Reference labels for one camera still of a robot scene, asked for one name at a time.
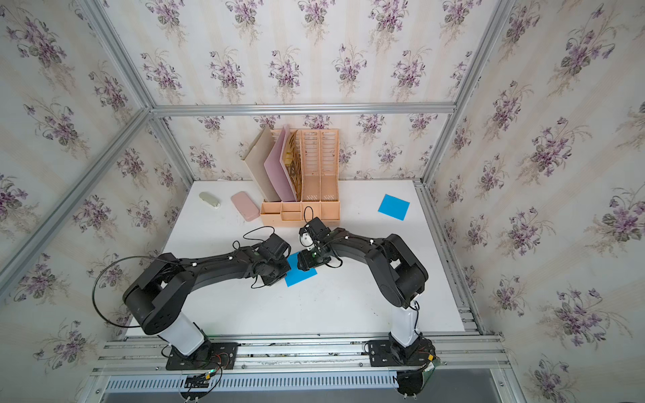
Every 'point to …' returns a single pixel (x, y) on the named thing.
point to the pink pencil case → (246, 207)
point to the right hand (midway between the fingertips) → (307, 263)
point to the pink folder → (275, 170)
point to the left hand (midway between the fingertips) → (292, 275)
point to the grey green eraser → (209, 199)
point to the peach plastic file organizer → (319, 205)
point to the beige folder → (255, 159)
